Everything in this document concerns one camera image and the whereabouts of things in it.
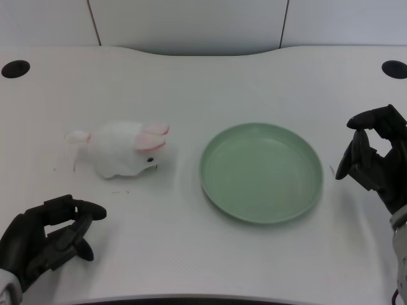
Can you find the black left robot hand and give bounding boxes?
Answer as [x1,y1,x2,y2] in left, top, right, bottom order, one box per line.
[0,194,107,294]

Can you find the black round table grommet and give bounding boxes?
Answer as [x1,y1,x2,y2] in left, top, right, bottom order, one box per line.
[1,60,31,79]
[380,60,407,79]

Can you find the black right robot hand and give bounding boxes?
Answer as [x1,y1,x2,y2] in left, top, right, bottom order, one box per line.
[335,104,407,217]

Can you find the white rabbit doll pink ears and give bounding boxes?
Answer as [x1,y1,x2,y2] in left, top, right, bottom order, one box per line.
[64,119,170,180]

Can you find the green round plate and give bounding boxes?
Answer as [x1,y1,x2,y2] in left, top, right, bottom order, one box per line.
[198,122,324,226]

